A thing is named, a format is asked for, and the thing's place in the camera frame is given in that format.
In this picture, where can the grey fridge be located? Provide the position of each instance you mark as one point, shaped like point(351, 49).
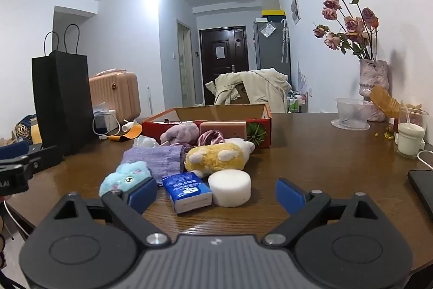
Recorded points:
point(270, 52)

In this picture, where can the crumpled clear plastic bag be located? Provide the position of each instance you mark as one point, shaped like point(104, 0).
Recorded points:
point(145, 141)

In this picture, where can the pink textured vase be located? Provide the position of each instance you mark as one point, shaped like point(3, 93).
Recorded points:
point(372, 86)

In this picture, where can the white small bottle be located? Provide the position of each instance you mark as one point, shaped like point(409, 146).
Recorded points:
point(129, 125)

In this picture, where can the purple towel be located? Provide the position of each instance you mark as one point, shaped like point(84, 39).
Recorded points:
point(152, 160)

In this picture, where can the group of small bottles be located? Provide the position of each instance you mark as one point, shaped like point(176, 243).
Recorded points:
point(297, 102)

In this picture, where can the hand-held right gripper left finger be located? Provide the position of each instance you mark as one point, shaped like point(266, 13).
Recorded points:
point(143, 196)

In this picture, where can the white round sponge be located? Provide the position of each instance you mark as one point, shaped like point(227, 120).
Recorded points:
point(230, 187)

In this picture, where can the clear plastic cup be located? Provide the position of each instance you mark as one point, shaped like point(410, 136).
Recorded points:
point(350, 113)

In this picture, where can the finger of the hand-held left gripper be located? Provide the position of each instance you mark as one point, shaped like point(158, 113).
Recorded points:
point(13, 150)
point(44, 157)

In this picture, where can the teal plush toy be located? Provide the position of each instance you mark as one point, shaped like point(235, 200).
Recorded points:
point(123, 178)

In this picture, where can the floor clutter pile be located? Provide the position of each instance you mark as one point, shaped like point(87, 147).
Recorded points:
point(25, 130)

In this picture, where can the yellow snack crumbs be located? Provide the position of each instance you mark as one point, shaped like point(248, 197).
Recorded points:
point(389, 134)

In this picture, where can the pink striped scrunchie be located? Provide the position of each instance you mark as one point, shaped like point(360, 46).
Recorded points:
point(209, 137)

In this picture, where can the yellow and white plush toy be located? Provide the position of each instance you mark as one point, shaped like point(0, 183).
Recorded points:
point(213, 157)

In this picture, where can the beige coat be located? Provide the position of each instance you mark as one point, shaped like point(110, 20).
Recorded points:
point(267, 86)

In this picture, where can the white folded umbrella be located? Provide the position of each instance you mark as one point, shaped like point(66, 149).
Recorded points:
point(284, 42)

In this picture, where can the purple plush toy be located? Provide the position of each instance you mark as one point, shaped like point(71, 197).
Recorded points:
point(179, 134)

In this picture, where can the blue tissue pack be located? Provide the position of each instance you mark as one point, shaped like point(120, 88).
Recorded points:
point(186, 190)

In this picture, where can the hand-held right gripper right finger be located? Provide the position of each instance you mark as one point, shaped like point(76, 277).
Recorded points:
point(289, 197)

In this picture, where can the light interior door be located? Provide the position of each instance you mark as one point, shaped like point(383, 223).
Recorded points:
point(186, 69)

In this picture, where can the dark entrance door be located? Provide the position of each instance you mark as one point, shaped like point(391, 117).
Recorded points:
point(225, 72)

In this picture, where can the pink sponge block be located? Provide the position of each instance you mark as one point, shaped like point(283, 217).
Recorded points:
point(223, 130)

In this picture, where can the brown cardboard box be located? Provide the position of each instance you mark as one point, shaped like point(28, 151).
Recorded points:
point(243, 95)

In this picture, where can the framed wall picture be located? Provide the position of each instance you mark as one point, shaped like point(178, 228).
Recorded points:
point(295, 9)

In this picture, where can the red cardboard box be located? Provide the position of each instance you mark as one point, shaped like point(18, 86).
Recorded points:
point(216, 113)

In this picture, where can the dried pink roses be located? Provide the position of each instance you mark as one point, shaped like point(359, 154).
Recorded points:
point(353, 26)

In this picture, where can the black paper bag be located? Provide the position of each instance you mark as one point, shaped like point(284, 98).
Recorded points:
point(61, 99)

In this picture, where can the yellow box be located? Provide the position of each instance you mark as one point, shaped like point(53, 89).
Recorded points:
point(272, 13)

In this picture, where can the white small appliance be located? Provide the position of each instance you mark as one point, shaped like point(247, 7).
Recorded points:
point(103, 121)

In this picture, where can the black phone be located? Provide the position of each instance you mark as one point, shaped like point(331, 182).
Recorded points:
point(423, 187)

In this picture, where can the pink suitcase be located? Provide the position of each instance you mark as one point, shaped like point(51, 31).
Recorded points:
point(118, 92)

